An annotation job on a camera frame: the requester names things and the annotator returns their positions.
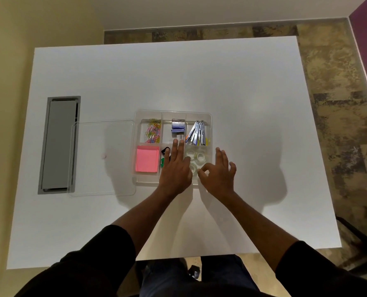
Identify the person's black left sleeve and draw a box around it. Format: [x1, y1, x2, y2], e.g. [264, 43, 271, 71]
[14, 224, 137, 297]

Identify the person's leg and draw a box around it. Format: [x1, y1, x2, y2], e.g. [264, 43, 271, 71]
[200, 254, 261, 297]
[138, 258, 200, 297]

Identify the person's right hand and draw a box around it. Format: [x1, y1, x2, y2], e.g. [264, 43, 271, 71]
[197, 147, 237, 200]

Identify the person's right leg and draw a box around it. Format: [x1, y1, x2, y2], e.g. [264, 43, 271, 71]
[200, 254, 261, 297]

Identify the person's black sleeve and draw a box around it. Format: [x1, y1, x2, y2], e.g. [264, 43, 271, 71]
[14, 224, 137, 297]
[275, 240, 367, 297]

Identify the person's right forearm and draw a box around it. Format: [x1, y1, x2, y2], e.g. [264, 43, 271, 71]
[223, 191, 299, 271]

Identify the black office chair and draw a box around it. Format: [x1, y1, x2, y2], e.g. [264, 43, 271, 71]
[335, 202, 367, 276]

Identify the pink sticky note pad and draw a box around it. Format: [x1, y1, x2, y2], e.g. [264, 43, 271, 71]
[135, 145, 160, 174]

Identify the pile of colourful paper clips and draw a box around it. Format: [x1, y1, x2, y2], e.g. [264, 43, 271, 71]
[145, 119, 162, 144]

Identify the person's black right sleeve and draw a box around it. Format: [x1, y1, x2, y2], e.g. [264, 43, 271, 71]
[275, 240, 367, 297]

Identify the person's left hand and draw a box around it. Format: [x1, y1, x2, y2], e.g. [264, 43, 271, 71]
[158, 139, 193, 197]

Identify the transparent plastic box lid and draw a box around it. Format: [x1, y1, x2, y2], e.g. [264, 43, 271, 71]
[68, 119, 138, 198]

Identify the bunch of silver metal clips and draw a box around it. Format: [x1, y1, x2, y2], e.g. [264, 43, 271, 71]
[185, 120, 209, 146]

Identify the grey table cable hatch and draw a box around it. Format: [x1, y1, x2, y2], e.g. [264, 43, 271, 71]
[38, 95, 81, 195]

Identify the pile of coloured binder clips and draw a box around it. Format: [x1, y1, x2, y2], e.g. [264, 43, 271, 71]
[160, 146, 171, 168]

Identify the clear plastic organizer box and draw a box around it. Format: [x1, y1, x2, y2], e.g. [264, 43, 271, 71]
[133, 110, 214, 186]

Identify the person's left leg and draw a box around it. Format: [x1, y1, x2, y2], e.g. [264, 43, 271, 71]
[138, 258, 200, 297]

